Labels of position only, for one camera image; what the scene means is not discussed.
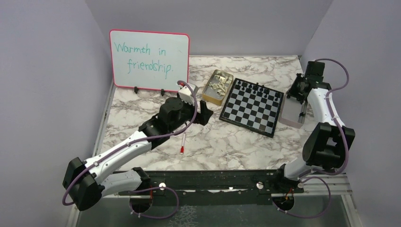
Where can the pink tin tray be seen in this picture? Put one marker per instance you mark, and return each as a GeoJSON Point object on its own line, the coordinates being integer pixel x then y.
{"type": "Point", "coordinates": [293, 112]}

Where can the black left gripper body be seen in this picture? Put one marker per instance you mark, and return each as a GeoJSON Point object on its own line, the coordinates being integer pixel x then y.
{"type": "Point", "coordinates": [200, 117]}

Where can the white and red marker pen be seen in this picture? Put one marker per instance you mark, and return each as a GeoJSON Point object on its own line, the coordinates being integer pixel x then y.
{"type": "Point", "coordinates": [183, 144]}

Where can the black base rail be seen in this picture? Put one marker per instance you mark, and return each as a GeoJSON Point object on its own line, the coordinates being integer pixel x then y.
{"type": "Point", "coordinates": [217, 187]}

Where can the pile of white chess pieces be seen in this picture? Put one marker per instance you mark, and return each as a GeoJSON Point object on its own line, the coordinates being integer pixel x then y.
{"type": "Point", "coordinates": [220, 83]}

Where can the gold tin tray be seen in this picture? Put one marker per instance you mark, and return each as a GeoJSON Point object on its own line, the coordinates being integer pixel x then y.
{"type": "Point", "coordinates": [210, 96]}

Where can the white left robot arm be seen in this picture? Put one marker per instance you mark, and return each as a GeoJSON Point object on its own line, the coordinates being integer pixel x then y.
{"type": "Point", "coordinates": [86, 182]}

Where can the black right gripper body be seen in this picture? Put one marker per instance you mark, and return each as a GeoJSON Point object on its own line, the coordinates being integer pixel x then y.
{"type": "Point", "coordinates": [293, 91]}

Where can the black and silver chessboard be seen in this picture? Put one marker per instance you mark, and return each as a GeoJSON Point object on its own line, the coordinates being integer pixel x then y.
{"type": "Point", "coordinates": [258, 113]}

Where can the pink framed whiteboard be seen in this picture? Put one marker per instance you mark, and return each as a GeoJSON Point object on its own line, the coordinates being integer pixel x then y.
{"type": "Point", "coordinates": [149, 60]}

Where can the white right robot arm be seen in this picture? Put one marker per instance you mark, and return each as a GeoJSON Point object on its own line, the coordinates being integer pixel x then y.
{"type": "Point", "coordinates": [326, 151]}

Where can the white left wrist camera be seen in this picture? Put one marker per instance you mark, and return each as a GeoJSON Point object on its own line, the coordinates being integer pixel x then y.
{"type": "Point", "coordinates": [186, 95]}

